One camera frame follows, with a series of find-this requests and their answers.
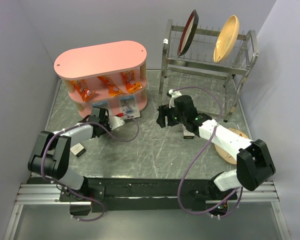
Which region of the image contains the beige flat plate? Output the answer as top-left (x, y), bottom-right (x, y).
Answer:
top-left (214, 128), bottom-right (249, 165)

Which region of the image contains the dark red plate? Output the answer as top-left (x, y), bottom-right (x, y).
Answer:
top-left (177, 9), bottom-right (199, 57)

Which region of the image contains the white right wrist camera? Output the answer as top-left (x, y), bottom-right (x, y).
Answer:
top-left (167, 89), bottom-right (182, 108)

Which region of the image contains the metal dish rack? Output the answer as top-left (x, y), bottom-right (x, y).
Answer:
top-left (158, 19), bottom-right (259, 122)

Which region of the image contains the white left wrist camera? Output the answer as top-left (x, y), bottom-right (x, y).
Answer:
top-left (108, 112), bottom-right (125, 131)

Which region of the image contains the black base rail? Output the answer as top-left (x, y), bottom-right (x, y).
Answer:
top-left (58, 177), bottom-right (244, 218)

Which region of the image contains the pink three-tier shelf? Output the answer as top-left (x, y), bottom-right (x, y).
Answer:
top-left (54, 40), bottom-right (148, 117)

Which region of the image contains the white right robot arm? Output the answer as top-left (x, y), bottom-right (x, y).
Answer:
top-left (156, 95), bottom-right (276, 199)

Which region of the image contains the white black slim box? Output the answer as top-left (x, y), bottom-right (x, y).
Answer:
top-left (70, 143), bottom-right (86, 158)
top-left (182, 126), bottom-right (195, 139)

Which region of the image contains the yellow plate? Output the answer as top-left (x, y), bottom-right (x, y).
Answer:
top-left (213, 15), bottom-right (240, 63)

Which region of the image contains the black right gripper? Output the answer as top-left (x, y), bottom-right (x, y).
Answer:
top-left (156, 103), bottom-right (187, 128)

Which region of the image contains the orange razor pack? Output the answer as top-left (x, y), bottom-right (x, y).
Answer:
top-left (97, 75), bottom-right (123, 98)
top-left (71, 79), bottom-right (96, 102)
top-left (120, 70), bottom-right (143, 94)

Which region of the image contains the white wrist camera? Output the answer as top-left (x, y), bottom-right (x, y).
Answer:
top-left (108, 112), bottom-right (125, 131)
top-left (167, 89), bottom-right (182, 108)

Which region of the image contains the blue boxed razor pack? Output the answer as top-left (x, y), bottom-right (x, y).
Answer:
top-left (92, 100), bottom-right (113, 117)
top-left (119, 95), bottom-right (141, 118)

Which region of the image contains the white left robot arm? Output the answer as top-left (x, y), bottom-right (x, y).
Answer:
top-left (27, 107), bottom-right (111, 201)

